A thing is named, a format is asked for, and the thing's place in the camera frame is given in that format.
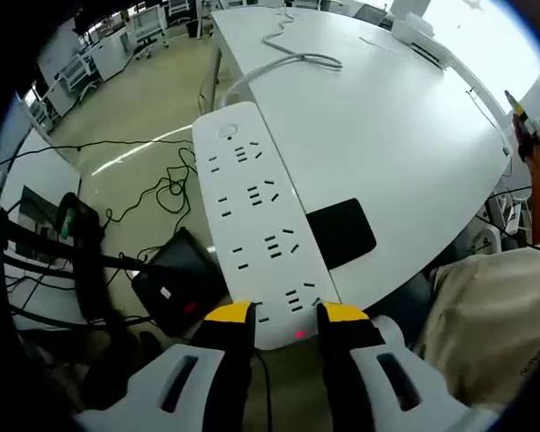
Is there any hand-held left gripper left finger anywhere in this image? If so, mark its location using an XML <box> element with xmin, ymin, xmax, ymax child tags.
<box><xmin>74</xmin><ymin>300</ymin><xmax>257</xmax><ymax>432</ymax></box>

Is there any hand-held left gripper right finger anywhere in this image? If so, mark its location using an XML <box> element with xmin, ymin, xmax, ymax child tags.
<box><xmin>316</xmin><ymin>301</ymin><xmax>500</xmax><ymax>432</ymax></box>

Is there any white power strip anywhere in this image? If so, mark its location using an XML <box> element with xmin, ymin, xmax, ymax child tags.
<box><xmin>192</xmin><ymin>101</ymin><xmax>344</xmax><ymax>354</ymax></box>

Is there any white power strip cable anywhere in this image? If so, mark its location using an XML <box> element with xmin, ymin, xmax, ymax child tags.
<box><xmin>222</xmin><ymin>0</ymin><xmax>345</xmax><ymax>104</ymax></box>

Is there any person's beige clothing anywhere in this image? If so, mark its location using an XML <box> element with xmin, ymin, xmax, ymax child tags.
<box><xmin>416</xmin><ymin>238</ymin><xmax>540</xmax><ymax>411</ymax></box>

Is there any white printer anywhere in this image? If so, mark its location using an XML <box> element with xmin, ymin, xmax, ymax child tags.
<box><xmin>389</xmin><ymin>11</ymin><xmax>449</xmax><ymax>69</ymax></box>

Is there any black device box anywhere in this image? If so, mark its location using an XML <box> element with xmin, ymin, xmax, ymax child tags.
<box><xmin>130</xmin><ymin>226</ymin><xmax>236</xmax><ymax>339</ymax></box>

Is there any black rectangular pad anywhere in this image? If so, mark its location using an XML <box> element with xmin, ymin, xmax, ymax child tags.
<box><xmin>305</xmin><ymin>197</ymin><xmax>379</xmax><ymax>271</ymax></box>

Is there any white office desk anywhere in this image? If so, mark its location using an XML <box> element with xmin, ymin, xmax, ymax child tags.
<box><xmin>0</xmin><ymin>129</ymin><xmax>84</xmax><ymax>218</ymax></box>

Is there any white mesh office chair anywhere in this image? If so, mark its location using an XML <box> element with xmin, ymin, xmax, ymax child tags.
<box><xmin>58</xmin><ymin>57</ymin><xmax>101</xmax><ymax>105</ymax></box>
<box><xmin>133</xmin><ymin>11</ymin><xmax>168</xmax><ymax>60</ymax></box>

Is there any white cabinet desk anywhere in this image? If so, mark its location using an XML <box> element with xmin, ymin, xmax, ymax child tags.
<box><xmin>88</xmin><ymin>31</ymin><xmax>135</xmax><ymax>83</ymax></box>

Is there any black stand frame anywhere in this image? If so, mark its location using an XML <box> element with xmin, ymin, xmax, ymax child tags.
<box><xmin>0</xmin><ymin>191</ymin><xmax>136</xmax><ymax>406</ymax></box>

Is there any black floor cable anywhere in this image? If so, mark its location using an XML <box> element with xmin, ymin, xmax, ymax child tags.
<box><xmin>0</xmin><ymin>136</ymin><xmax>200</xmax><ymax>227</ymax></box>

